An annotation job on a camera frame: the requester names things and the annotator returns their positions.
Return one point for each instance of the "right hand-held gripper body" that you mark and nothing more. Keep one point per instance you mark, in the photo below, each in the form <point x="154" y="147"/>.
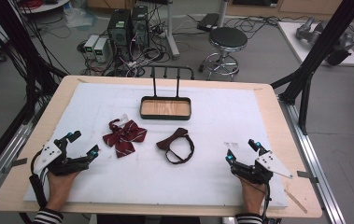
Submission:
<point x="258" y="169"/>

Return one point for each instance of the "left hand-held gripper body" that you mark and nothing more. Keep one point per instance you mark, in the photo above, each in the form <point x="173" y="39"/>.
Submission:
<point x="53" y="155"/>

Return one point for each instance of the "striped red bow tie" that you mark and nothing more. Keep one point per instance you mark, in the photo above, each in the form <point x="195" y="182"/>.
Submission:
<point x="124" y="137"/>

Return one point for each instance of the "dark red bow tie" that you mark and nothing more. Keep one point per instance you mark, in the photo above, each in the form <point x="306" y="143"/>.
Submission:
<point x="171" y="140"/>

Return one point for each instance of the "black rack with wooden tray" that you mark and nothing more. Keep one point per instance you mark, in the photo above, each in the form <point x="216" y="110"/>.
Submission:
<point x="165" y="109"/>

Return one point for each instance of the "person's right hand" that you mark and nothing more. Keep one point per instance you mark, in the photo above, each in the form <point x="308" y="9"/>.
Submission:
<point x="253" y="196"/>

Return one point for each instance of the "person's left hand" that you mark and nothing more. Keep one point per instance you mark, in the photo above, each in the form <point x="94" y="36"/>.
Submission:
<point x="60" y="186"/>

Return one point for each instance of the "thin wooden stick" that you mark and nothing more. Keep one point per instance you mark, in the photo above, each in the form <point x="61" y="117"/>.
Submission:
<point x="296" y="201"/>

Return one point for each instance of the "white foam board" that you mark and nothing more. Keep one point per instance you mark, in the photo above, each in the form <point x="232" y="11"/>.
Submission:
<point x="165" y="186"/>

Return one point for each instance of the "person's dark lap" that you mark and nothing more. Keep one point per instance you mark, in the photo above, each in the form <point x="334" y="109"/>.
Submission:
<point x="146" y="219"/>

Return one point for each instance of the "white power supply unit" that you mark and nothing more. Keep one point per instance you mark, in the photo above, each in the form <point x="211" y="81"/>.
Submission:
<point x="90" y="45"/>
<point x="101" y="49"/>

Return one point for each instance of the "white floor platform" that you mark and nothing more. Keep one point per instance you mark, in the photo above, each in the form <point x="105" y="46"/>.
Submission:
<point x="293" y="43"/>

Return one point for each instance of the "black round stool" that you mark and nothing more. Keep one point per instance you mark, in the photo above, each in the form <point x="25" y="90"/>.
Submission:
<point x="227" y="39"/>

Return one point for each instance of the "large black computer tower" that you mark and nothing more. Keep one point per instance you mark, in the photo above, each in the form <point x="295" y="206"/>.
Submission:
<point x="119" y="31"/>

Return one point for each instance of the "clear plastic bag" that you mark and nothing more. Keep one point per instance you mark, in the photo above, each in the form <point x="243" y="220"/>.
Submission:
<point x="79" y="18"/>

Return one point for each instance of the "slim black computer tower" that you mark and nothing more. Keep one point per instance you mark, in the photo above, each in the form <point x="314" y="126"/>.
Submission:
<point x="140" y="26"/>

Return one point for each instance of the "white round table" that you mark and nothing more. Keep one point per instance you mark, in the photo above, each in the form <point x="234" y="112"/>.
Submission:
<point x="45" y="6"/>

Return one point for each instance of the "flat black box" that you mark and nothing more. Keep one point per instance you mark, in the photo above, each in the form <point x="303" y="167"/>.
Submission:
<point x="208" y="21"/>

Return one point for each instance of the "metal clamp bracket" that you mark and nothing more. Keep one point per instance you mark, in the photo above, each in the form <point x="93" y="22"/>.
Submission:
<point x="307" y="176"/>
<point x="16" y="163"/>

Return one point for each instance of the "black frame strut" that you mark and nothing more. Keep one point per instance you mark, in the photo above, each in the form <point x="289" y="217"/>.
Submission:
<point x="321" y="46"/>

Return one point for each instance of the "grey table leg post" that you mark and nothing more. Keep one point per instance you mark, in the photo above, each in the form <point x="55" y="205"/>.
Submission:
<point x="172" y="34"/>

